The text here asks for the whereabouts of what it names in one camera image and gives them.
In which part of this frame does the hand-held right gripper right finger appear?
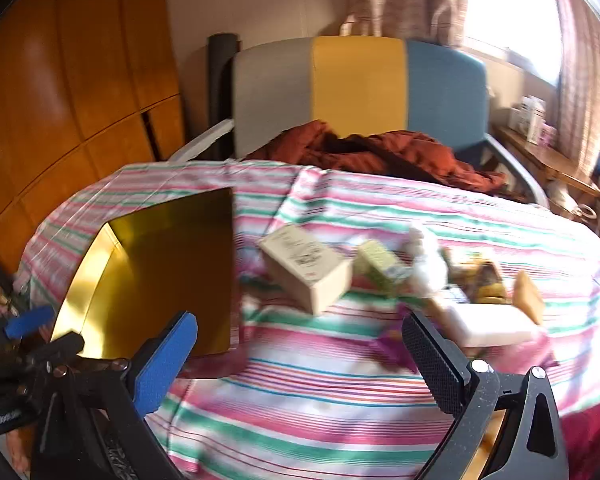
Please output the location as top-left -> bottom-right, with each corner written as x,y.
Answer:
401,310 -> 568,480

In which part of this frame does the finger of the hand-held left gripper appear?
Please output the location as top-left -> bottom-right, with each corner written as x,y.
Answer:
0,305 -> 56,356
10,332 -> 86,376

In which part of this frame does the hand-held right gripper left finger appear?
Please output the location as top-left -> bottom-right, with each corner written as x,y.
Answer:
30,310 -> 201,480

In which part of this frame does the purple snack packet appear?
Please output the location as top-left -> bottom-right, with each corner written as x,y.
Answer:
370,320 -> 421,373

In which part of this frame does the white foam block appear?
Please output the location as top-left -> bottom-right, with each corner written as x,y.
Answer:
442,302 -> 541,348

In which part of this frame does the white plastic wrap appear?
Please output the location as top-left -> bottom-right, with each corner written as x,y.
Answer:
407,227 -> 451,298

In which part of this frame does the gold tin box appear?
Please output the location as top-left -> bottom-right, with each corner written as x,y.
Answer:
50,186 -> 237,361

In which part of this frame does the tan sponge block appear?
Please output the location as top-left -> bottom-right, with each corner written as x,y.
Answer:
512,270 -> 546,326

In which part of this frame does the small green box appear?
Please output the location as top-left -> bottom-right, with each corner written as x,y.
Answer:
355,240 -> 411,296

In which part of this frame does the beige cardboard box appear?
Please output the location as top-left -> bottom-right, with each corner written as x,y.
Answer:
257,223 -> 353,316

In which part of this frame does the person's left hand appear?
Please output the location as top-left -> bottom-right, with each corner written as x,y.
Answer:
6,432 -> 32,472

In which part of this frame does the striped tablecloth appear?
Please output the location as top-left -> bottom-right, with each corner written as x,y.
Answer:
17,159 -> 600,480

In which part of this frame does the white cloth bundle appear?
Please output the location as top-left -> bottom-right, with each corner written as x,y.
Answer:
547,180 -> 596,221

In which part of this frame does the rust red jacket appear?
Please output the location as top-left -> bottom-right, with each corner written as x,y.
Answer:
247,120 -> 508,196

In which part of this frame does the wooden side desk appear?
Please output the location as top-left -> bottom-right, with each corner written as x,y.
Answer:
495,125 -> 600,211

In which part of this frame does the white carton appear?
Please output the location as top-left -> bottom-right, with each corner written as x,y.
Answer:
524,96 -> 547,143

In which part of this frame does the black rolled mat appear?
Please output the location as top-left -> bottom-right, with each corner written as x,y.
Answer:
208,33 -> 241,161

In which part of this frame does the grey yellow blue chair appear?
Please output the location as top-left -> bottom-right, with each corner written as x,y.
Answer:
167,35 -> 551,208

